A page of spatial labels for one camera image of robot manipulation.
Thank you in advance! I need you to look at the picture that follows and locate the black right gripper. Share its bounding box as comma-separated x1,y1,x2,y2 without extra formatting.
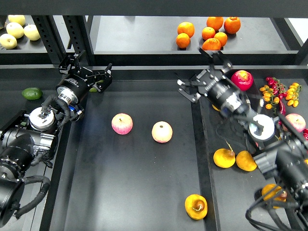
177,48,249,115

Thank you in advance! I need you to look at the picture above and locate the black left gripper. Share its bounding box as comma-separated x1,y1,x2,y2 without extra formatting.
56,51,113,105

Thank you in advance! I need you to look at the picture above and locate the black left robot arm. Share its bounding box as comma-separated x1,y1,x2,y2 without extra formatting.
0,55,112,226

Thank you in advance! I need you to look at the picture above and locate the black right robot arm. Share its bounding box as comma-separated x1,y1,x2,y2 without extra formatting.
178,51,308,231

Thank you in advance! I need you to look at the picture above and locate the green avocado in corner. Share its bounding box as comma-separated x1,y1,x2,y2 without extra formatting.
89,80,104,92

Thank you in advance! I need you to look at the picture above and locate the green avocado upper left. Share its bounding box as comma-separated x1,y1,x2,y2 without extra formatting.
22,87,43,100

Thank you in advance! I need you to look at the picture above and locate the pale yellow pear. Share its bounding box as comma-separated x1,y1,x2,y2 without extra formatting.
24,24,40,41
8,15,26,26
0,34,17,50
6,22,24,39

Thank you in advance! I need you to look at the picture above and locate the yellow pear with stem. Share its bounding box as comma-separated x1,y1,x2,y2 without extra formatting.
213,141,236,168

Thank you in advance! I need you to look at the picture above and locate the orange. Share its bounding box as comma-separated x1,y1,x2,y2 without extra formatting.
177,22,195,38
176,33,190,49
206,17,224,31
224,17,241,34
214,32,228,47
202,26,216,40
202,38,221,51

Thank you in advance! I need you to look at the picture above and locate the pink red apple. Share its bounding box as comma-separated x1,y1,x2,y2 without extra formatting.
111,113,133,135

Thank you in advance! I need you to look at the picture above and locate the black metal shelf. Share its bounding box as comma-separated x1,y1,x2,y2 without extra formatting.
0,0,308,66

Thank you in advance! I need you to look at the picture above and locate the orange cherry tomato bunch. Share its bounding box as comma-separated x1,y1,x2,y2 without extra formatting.
259,85,280,110
285,82,302,107

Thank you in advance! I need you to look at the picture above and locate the pale pink apple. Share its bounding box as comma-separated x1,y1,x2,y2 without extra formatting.
152,121,173,143

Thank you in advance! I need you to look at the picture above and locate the red cherry tomato bunch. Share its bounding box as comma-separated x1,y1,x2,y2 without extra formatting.
264,77,287,99

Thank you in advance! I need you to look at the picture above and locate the red chili pepper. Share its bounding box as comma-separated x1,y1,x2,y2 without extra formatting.
279,100,286,116

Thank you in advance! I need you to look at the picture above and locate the black centre tray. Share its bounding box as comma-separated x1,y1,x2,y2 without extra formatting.
51,68,208,231

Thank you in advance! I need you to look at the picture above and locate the pink apple right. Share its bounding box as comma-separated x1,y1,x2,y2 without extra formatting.
286,113,306,132

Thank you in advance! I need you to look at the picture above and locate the black right tray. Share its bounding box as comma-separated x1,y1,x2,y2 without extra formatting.
192,65,308,231

